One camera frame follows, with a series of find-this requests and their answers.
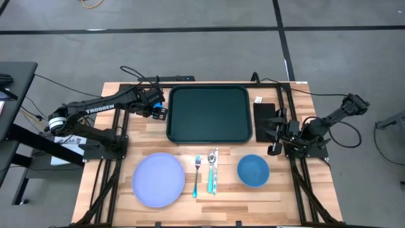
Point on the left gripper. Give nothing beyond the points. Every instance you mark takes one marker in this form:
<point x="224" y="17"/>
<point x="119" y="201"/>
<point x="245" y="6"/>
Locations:
<point x="148" y="96"/>

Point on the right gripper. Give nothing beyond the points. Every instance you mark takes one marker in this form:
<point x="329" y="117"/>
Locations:
<point x="289" y="130"/>

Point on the blue bowl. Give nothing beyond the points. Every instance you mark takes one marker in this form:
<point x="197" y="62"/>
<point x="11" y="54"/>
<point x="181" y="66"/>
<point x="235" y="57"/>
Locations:
<point x="253" y="171"/>

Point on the lavender plate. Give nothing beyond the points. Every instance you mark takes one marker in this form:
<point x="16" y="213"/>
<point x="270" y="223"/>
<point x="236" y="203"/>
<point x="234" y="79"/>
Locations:
<point x="158" y="180"/>

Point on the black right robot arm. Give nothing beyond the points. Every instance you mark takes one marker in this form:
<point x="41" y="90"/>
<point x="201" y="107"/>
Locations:
<point x="338" y="114"/>

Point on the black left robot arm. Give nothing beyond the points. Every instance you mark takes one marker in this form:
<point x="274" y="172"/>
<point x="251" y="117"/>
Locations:
<point x="98" y="107"/>

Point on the dark green serving tray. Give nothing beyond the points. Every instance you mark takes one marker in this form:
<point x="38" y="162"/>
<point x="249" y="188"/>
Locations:
<point x="209" y="114"/>

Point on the black rectangular mat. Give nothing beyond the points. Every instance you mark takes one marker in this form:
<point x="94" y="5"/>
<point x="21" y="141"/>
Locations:
<point x="261" y="111"/>

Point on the small white tag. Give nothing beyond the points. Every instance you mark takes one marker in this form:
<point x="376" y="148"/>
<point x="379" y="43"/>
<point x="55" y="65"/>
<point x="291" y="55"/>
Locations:
<point x="258" y="99"/>

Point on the black power strip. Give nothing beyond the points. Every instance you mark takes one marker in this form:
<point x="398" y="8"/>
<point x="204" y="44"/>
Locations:
<point x="171" y="78"/>

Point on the black table clamp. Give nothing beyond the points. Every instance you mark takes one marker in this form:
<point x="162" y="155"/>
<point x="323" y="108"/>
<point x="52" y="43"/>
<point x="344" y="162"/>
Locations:
<point x="253" y="79"/>

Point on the white paper label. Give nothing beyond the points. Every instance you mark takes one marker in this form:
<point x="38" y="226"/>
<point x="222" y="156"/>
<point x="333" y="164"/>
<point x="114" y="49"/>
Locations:
<point x="60" y="160"/>

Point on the grey metal stand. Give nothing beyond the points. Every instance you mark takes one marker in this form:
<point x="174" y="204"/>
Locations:
<point x="395" y="119"/>

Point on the black desk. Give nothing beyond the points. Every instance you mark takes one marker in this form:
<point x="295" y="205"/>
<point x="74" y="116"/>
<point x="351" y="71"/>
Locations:
<point x="16" y="95"/>

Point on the black device on desk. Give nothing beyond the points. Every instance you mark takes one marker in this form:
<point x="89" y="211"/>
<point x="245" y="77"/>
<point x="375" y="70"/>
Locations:
<point x="4" y="79"/>

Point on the black aluminium table frame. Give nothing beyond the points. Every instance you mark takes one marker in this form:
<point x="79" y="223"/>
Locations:
<point x="284" y="86"/>

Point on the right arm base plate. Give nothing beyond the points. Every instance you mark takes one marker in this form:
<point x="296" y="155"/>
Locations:
<point x="316" y="153"/>

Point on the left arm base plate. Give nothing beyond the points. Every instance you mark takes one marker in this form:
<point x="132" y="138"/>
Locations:
<point x="95" y="153"/>

